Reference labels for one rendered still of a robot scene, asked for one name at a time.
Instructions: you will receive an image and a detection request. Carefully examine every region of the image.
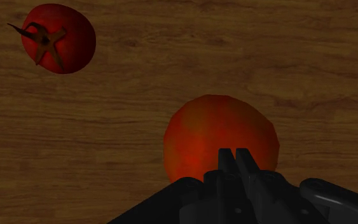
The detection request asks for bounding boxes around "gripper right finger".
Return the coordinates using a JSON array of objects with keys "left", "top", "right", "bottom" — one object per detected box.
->
[{"left": 235, "top": 148, "right": 358, "bottom": 224}]

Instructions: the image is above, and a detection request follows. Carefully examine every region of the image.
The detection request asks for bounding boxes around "red tomato with stem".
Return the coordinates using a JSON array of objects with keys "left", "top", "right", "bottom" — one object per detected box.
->
[{"left": 6, "top": 3, "right": 97, "bottom": 75}]

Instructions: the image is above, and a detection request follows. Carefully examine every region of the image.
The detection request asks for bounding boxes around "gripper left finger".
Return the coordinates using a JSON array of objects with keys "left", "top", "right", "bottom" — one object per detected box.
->
[{"left": 174, "top": 148, "right": 239, "bottom": 224}]

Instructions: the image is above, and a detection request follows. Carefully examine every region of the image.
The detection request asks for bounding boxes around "orange-red round fruit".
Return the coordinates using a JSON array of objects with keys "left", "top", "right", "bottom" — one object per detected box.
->
[{"left": 163, "top": 94, "right": 281, "bottom": 184}]

